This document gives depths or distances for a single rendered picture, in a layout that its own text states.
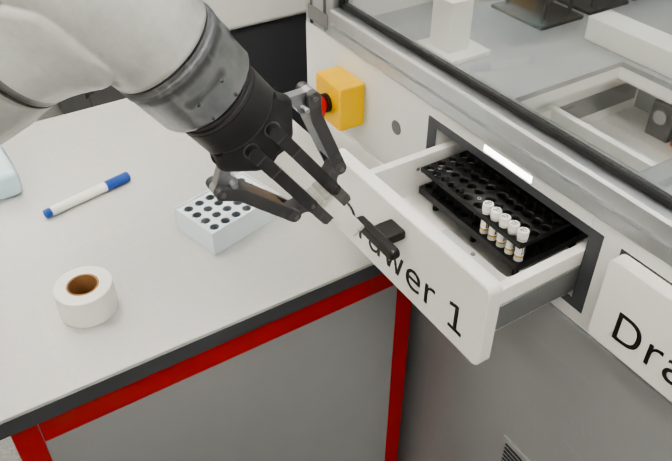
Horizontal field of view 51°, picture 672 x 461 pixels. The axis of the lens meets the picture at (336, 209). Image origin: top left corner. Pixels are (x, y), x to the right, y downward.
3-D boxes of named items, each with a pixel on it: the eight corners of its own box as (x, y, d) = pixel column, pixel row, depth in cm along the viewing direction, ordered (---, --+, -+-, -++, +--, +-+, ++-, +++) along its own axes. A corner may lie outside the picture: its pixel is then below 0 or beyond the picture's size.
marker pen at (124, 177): (48, 221, 102) (46, 212, 101) (43, 216, 103) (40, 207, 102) (132, 182, 110) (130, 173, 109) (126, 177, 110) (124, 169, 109)
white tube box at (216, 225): (214, 255, 96) (211, 234, 94) (177, 228, 100) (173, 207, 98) (281, 214, 103) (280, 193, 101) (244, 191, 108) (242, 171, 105)
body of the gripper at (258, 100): (189, 150, 53) (260, 207, 60) (267, 69, 53) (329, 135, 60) (154, 108, 58) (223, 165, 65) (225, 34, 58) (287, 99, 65)
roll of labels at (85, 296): (105, 331, 85) (98, 307, 82) (50, 325, 86) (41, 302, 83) (126, 291, 90) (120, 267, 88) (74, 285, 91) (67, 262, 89)
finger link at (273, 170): (258, 144, 59) (246, 156, 59) (324, 209, 67) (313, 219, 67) (238, 123, 61) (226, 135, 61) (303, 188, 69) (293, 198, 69)
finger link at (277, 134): (244, 116, 61) (255, 104, 61) (314, 177, 69) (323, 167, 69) (265, 136, 59) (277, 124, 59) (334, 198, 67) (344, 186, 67)
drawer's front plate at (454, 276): (476, 368, 73) (490, 291, 66) (330, 220, 93) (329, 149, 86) (489, 361, 74) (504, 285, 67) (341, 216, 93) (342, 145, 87)
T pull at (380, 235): (391, 263, 74) (392, 253, 73) (352, 225, 79) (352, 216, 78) (419, 251, 75) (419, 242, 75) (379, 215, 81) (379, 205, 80)
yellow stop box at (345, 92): (336, 134, 106) (336, 91, 101) (312, 113, 111) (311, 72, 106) (364, 125, 108) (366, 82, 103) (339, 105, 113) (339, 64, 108)
